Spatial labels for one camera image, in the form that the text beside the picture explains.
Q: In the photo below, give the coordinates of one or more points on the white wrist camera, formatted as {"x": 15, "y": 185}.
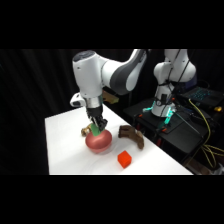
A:
{"x": 76, "y": 100}

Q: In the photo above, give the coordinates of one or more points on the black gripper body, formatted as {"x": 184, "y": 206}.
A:
{"x": 95, "y": 114}

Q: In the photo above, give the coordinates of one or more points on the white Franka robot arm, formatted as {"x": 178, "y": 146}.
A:
{"x": 133, "y": 71}

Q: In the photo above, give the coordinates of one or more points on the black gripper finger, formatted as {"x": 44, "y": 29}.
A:
{"x": 102, "y": 124}
{"x": 93, "y": 125}

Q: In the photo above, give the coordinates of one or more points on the black laptop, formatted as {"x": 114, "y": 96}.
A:
{"x": 201, "y": 95}

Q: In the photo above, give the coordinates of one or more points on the dark brown plush toy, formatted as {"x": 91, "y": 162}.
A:
{"x": 132, "y": 134}

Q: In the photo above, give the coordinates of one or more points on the black robot stand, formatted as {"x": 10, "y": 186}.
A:
{"x": 173, "y": 131}

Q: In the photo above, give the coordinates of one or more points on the black curtain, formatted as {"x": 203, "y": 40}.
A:
{"x": 33, "y": 110}

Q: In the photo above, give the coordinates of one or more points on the pink bowl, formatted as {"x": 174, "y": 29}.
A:
{"x": 98, "y": 141}

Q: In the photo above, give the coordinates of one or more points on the red cube block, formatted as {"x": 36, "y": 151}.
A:
{"x": 124, "y": 159}

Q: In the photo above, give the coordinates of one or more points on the tan brown plush toy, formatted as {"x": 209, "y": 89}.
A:
{"x": 85, "y": 129}

